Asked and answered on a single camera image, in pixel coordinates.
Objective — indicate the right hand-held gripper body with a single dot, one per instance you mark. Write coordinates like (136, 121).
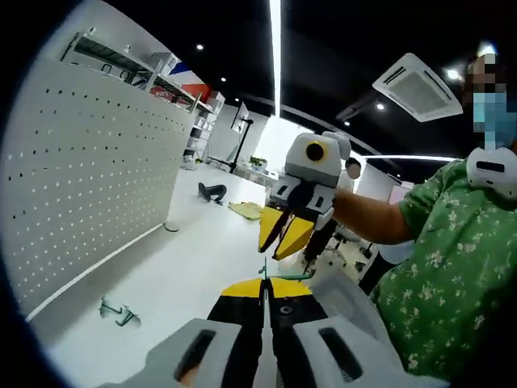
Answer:
(319, 169)

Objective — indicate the monitor on black stand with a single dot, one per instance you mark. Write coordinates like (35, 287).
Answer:
(241, 117)

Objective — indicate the group of ceiling spotlights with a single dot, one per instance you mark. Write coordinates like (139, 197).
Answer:
(200, 47)

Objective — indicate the long ceiling light strip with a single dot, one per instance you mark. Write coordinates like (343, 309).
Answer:
(275, 60)

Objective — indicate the white neck-worn device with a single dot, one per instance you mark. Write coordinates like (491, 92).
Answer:
(490, 167)

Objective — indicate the black curved object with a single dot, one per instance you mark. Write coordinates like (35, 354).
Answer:
(214, 188)

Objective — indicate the green potted plant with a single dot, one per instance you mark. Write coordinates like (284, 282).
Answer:
(258, 161)

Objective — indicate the white perforated mounting plate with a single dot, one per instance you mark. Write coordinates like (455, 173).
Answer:
(101, 169)

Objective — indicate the white mesh chair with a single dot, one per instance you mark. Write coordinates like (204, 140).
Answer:
(347, 295)

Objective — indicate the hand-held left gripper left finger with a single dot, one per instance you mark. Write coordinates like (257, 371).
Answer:
(238, 323)

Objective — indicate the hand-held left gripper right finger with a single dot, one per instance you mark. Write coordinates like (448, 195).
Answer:
(299, 327)

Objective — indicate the person's right hand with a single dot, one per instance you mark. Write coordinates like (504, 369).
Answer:
(349, 212)

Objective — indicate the person in green shirt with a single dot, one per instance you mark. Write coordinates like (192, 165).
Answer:
(452, 262)

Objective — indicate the metal shelf rack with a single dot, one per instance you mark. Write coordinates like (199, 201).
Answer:
(105, 51)

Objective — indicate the white ceiling air conditioner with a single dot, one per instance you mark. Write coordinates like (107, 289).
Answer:
(416, 87)

